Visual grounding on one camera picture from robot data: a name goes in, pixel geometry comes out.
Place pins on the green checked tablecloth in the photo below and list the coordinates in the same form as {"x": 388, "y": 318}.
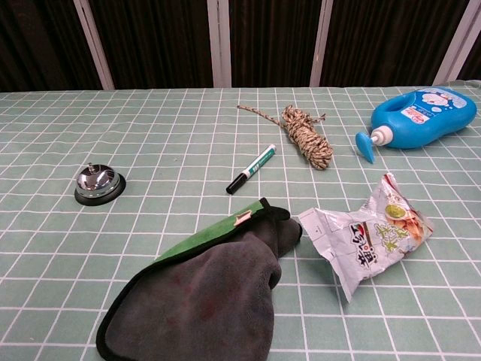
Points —
{"x": 150, "y": 263}

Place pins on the grey green cleaning cloth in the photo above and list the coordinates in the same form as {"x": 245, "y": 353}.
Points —
{"x": 210, "y": 286}

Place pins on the white frame post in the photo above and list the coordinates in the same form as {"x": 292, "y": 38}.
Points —
{"x": 456, "y": 41}
{"x": 319, "y": 43}
{"x": 94, "y": 45}
{"x": 219, "y": 43}

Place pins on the blue pump lotion bottle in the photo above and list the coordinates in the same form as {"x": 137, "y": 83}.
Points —
{"x": 421, "y": 120}

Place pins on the green white marker pen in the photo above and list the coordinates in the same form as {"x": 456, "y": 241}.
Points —
{"x": 252, "y": 169}

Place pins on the silver desk bell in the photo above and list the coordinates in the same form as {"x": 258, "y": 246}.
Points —
{"x": 95, "y": 182}

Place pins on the silver snack bag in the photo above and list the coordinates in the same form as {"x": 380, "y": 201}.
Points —
{"x": 376, "y": 233}

